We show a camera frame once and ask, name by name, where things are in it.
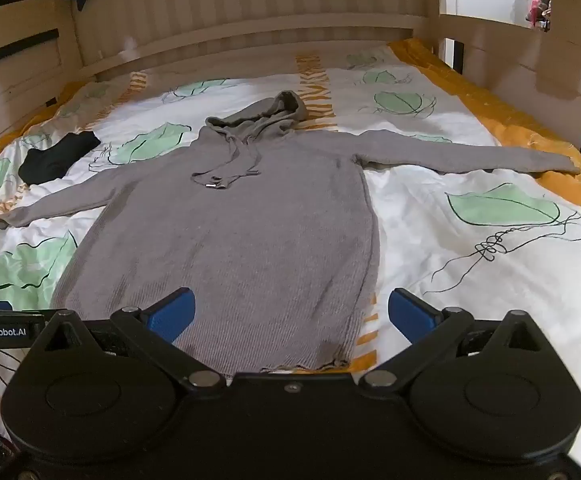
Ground red patterned clothes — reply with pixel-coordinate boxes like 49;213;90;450
523;0;553;31

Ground cream wooden bed frame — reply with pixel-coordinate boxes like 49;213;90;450
0;0;581;173

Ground black cloth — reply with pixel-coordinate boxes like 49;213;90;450
19;131;102;186

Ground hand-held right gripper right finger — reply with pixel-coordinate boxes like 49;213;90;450
358;287;554;394

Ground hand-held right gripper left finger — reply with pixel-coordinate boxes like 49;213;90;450
31;287;222;394

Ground leaf print bed sheet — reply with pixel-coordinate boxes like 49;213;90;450
0;37;581;476

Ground grey knit hoodie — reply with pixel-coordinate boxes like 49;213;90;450
0;90;581;374

